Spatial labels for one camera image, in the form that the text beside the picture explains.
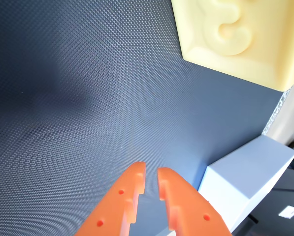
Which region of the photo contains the white box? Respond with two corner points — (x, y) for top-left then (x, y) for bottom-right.
(159, 134), (294, 236)

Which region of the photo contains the small white label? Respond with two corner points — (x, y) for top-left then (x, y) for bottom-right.
(278, 205), (294, 219)

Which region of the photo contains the pale yellow embossed block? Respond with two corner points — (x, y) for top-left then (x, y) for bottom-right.
(170, 0), (294, 92)

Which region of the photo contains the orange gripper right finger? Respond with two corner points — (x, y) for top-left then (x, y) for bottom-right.
(157, 167), (232, 236)

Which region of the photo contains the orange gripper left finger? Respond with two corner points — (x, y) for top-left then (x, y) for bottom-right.
(74, 161), (146, 236)

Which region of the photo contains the dark textured mat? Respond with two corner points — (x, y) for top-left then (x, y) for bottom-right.
(0, 0), (285, 236)

